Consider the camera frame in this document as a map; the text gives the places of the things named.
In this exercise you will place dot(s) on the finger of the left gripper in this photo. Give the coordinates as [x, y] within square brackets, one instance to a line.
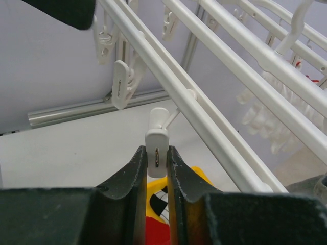
[75, 13]

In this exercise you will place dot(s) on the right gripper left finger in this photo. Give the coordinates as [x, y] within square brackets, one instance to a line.
[111, 213]

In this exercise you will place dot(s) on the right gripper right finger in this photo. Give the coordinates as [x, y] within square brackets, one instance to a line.
[201, 214]

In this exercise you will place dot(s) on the striped black white sock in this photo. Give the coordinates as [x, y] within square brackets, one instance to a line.
[159, 208]

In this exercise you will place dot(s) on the red sock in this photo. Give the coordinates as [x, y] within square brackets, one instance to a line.
[157, 233]

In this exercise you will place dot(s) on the white hanger clip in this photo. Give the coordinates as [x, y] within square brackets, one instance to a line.
[157, 143]

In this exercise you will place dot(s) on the white plastic clip hanger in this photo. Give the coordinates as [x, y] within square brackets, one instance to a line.
[209, 134]

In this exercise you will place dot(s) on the white fluffy sock on hanger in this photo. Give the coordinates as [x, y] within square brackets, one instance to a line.
[261, 120]

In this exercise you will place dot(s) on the grey sock on hanger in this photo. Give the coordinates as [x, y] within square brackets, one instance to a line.
[315, 186]

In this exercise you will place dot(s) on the yellow plastic tray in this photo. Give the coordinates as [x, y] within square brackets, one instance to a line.
[152, 187]

